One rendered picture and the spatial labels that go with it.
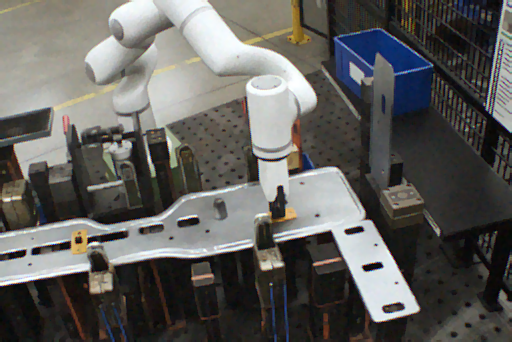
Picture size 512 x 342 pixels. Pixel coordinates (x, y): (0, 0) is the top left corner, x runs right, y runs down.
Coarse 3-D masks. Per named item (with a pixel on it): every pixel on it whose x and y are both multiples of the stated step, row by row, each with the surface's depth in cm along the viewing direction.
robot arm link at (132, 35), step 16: (144, 0) 141; (112, 16) 141; (128, 16) 139; (144, 16) 140; (160, 16) 142; (112, 32) 143; (128, 32) 140; (144, 32) 142; (96, 48) 173; (112, 48) 167; (128, 48) 159; (144, 48) 158; (96, 64) 174; (112, 64) 170; (128, 64) 170; (96, 80) 177; (112, 80) 178
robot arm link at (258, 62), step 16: (192, 16) 124; (208, 16) 124; (192, 32) 124; (208, 32) 123; (224, 32) 123; (208, 48) 123; (224, 48) 122; (240, 48) 122; (256, 48) 123; (208, 64) 124; (224, 64) 122; (240, 64) 123; (256, 64) 125; (272, 64) 124; (288, 64) 124; (288, 80) 124; (304, 80) 123; (304, 96) 121; (304, 112) 123
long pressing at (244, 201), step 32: (224, 192) 149; (256, 192) 147; (320, 192) 144; (352, 192) 143; (64, 224) 147; (96, 224) 145; (128, 224) 143; (224, 224) 139; (288, 224) 136; (320, 224) 135; (32, 256) 139; (64, 256) 137; (128, 256) 135; (160, 256) 134; (192, 256) 133
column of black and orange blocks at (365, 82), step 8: (360, 80) 146; (368, 80) 145; (368, 88) 144; (368, 96) 145; (368, 104) 146; (368, 112) 148; (360, 120) 153; (368, 120) 149; (368, 128) 150; (368, 136) 152; (368, 144) 154; (368, 152) 155; (360, 160) 161; (368, 160) 158; (360, 168) 162; (368, 168) 158; (360, 176) 164; (360, 184) 165; (360, 192) 166; (360, 200) 168
